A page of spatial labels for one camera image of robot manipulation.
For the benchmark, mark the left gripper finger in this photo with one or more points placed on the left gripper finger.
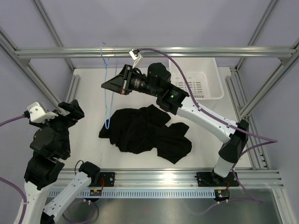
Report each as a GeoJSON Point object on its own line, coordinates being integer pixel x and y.
{"type": "Point", "coordinates": [76, 111]}
{"type": "Point", "coordinates": [66, 107]}

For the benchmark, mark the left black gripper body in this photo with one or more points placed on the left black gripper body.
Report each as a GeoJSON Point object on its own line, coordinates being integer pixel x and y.
{"type": "Point", "coordinates": [61, 121]}

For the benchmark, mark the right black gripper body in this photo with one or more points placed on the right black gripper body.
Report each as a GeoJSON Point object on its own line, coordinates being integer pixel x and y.
{"type": "Point", "coordinates": [137, 82]}

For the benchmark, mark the black shirt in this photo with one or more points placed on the black shirt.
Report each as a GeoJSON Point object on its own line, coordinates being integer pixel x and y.
{"type": "Point", "coordinates": [140, 130]}

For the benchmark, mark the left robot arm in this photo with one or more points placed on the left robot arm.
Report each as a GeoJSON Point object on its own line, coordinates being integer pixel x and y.
{"type": "Point", "coordinates": [51, 147]}

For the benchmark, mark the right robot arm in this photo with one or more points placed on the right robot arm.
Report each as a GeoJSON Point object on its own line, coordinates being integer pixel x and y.
{"type": "Point", "coordinates": [170, 98]}

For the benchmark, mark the white plastic basket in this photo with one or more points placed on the white plastic basket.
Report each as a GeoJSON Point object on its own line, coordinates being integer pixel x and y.
{"type": "Point", "coordinates": [203, 77]}

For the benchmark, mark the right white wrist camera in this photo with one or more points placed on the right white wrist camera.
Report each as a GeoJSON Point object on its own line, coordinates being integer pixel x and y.
{"type": "Point", "coordinates": [136, 56]}

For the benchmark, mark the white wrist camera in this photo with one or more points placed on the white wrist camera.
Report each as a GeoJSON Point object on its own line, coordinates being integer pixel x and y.
{"type": "Point", "coordinates": [136, 56]}
{"type": "Point", "coordinates": [38, 114]}

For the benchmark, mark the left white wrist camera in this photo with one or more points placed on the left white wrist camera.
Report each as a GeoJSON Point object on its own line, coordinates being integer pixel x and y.
{"type": "Point", "coordinates": [38, 114]}

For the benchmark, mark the aluminium hanging rail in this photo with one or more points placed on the aluminium hanging rail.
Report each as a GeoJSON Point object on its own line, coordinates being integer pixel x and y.
{"type": "Point", "coordinates": [123, 52]}

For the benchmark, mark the white slotted cable duct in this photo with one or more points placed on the white slotted cable duct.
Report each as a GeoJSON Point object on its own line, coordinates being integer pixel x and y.
{"type": "Point", "coordinates": [148, 193]}

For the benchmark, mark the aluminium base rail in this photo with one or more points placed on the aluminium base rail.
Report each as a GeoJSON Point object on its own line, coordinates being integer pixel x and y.
{"type": "Point", "coordinates": [185, 178]}

